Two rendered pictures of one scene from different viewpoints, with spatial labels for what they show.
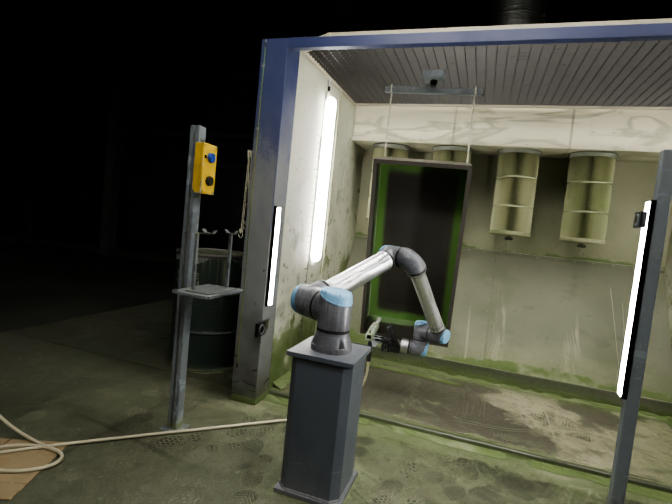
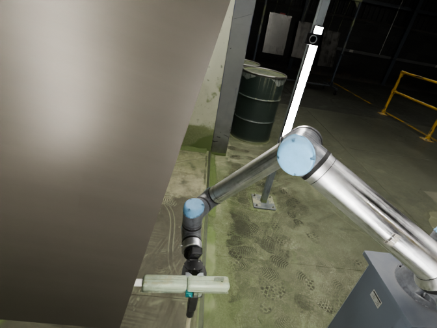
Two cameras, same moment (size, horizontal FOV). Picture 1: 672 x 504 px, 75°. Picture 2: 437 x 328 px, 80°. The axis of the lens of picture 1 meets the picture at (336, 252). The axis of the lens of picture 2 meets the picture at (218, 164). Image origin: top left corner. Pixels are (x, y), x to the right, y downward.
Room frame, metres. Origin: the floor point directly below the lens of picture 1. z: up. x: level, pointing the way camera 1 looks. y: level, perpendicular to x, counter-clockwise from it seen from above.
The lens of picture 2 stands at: (2.99, 0.27, 1.38)
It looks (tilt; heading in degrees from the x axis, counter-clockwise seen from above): 29 degrees down; 246
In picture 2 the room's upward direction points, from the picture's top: 10 degrees clockwise
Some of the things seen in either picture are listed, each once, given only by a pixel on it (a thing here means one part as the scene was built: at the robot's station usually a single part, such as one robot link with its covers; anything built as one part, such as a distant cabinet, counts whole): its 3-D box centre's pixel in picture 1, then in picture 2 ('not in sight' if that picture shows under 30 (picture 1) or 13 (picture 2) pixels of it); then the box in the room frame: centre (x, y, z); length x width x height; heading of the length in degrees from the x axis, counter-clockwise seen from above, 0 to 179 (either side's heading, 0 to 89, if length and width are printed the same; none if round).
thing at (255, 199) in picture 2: not in sight; (263, 202); (1.79, -1.30, 0.01); 0.20 x 0.20 x 0.01; 72
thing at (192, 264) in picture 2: (390, 344); (192, 265); (2.72, -0.41, 0.48); 0.12 x 0.08 x 0.09; 78
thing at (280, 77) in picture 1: (265, 226); not in sight; (2.81, 0.47, 1.14); 0.18 x 0.18 x 2.29; 72
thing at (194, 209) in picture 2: (422, 330); (194, 213); (2.68, -0.59, 0.60); 0.12 x 0.09 x 0.12; 42
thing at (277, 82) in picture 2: not in sight; (256, 105); (1.26, -2.74, 0.44); 0.59 x 0.58 x 0.89; 86
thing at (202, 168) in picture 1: (204, 169); not in sight; (2.31, 0.73, 1.42); 0.12 x 0.06 x 0.26; 162
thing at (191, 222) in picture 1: (186, 280); not in sight; (2.32, 0.79, 0.82); 0.06 x 0.06 x 1.64; 72
